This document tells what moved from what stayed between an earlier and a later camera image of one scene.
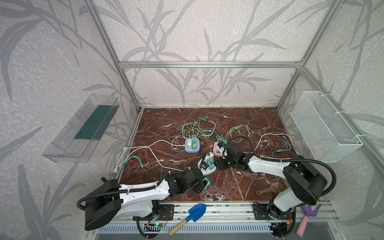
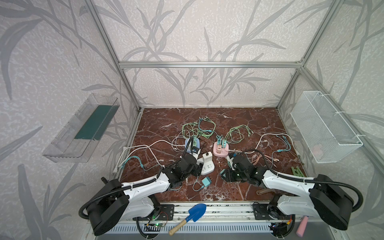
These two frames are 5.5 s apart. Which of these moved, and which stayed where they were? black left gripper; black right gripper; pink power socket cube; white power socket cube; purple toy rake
Moved: black right gripper; black left gripper
Stayed: purple toy rake; pink power socket cube; white power socket cube
